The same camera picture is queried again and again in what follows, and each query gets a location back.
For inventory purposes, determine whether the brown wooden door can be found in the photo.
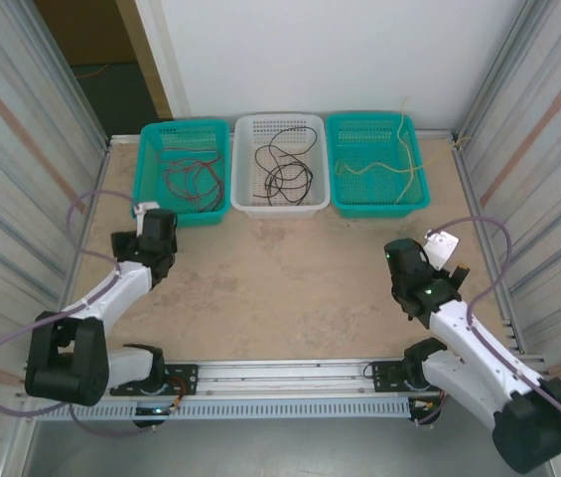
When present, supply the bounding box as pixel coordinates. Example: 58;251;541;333
34;0;137;67

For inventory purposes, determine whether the orange floor cable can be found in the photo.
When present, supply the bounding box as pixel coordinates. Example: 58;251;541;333
71;64;108;80

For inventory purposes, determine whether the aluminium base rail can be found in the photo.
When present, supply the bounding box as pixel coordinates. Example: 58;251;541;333
193;358;378;398

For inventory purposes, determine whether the teal perforated plastic basket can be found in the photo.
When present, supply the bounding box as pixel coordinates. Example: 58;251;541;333
132;118;234;230
324;112;432;219

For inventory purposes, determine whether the grey slotted cable duct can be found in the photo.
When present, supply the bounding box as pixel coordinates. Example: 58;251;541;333
31;397;413;423

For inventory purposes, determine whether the beige door frame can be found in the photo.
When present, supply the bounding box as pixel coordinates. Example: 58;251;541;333
114;0;175;121

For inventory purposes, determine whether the white perforated plastic basket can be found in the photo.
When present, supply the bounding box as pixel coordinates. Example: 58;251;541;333
229;113;332;219

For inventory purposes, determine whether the aluminium table edge frame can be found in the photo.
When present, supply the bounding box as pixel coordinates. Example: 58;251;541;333
14;129;547;398

